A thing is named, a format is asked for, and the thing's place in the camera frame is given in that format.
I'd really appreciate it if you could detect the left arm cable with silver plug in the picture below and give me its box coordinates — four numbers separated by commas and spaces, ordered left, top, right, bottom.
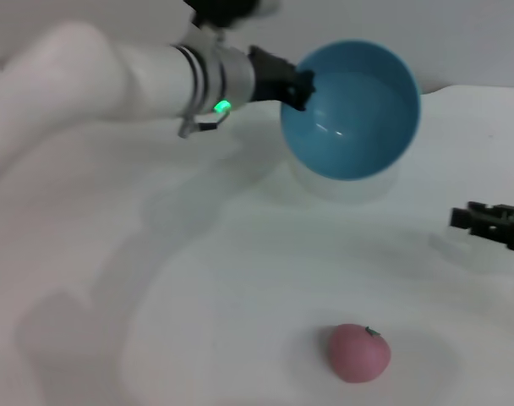
177, 109, 232, 139

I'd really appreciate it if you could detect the black and white left wrist camera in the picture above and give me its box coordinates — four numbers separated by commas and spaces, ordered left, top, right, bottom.
182, 0, 282, 29

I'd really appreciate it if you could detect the blue bowl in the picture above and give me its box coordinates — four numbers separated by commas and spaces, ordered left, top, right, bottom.
279, 39, 423, 183

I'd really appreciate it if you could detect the pink toy peach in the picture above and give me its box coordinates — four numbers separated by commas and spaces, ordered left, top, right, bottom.
327, 322, 392, 384

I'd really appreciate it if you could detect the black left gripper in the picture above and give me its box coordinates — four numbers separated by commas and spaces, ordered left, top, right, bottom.
247, 44, 318, 112

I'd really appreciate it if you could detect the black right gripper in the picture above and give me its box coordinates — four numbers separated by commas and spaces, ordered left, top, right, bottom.
450, 201, 514, 252

